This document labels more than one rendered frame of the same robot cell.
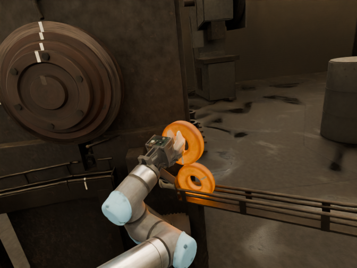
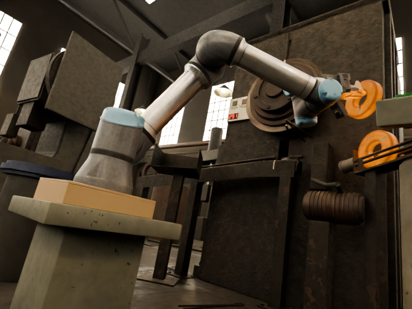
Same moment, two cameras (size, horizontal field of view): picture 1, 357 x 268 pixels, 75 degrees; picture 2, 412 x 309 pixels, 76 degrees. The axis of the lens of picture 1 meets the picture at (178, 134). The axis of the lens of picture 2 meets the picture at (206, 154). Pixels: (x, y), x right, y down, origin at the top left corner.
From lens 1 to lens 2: 1.01 m
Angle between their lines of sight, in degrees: 55
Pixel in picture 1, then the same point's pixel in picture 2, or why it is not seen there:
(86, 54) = (305, 70)
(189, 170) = (370, 137)
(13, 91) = (256, 88)
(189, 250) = (334, 84)
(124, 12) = (340, 59)
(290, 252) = not seen: outside the picture
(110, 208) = not seen: hidden behind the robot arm
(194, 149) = (371, 94)
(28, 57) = not seen: hidden behind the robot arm
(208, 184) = (389, 142)
